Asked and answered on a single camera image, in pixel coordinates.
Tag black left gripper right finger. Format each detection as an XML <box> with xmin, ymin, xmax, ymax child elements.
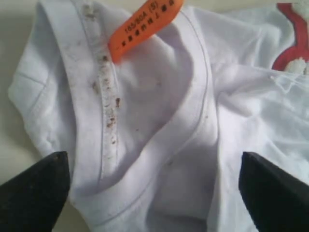
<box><xmin>239</xmin><ymin>152</ymin><xmax>309</xmax><ymax>232</ymax></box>

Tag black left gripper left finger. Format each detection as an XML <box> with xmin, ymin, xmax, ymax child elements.
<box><xmin>0</xmin><ymin>151</ymin><xmax>70</xmax><ymax>232</ymax></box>

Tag white t-shirt red lettering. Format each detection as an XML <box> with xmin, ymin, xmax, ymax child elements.
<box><xmin>9</xmin><ymin>0</ymin><xmax>309</xmax><ymax>232</ymax></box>

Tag orange perforated strap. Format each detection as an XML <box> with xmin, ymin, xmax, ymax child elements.
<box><xmin>107</xmin><ymin>0</ymin><xmax>186</xmax><ymax>63</ymax></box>

